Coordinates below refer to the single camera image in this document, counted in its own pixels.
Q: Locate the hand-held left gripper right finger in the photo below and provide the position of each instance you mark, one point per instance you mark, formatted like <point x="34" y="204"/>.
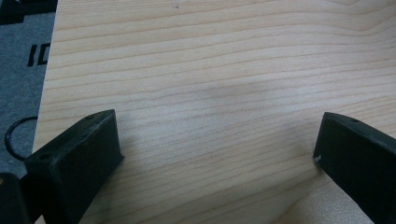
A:
<point x="358" y="161"/>

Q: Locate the grey floor mat with print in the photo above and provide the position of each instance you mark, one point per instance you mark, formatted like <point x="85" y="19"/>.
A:
<point x="21" y="90"/>

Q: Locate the black object on floor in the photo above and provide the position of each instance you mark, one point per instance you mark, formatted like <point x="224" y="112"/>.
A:
<point x="21" y="8"/>

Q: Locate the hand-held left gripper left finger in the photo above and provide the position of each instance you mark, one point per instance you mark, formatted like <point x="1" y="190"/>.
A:
<point x="73" y="165"/>

